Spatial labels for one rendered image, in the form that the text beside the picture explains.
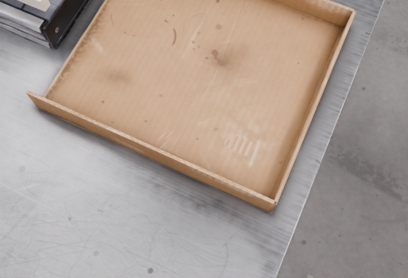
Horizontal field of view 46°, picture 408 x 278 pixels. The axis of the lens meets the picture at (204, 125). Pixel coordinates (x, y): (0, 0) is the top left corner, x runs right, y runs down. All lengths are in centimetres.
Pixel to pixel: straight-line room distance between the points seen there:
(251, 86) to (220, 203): 15
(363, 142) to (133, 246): 108
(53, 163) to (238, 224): 22
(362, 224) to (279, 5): 91
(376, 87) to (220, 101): 107
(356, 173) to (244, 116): 94
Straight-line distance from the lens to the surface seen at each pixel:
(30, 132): 60
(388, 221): 147
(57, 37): 63
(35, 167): 58
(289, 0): 64
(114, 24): 63
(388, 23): 174
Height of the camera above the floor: 135
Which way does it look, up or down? 68 degrees down
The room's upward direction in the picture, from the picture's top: straight up
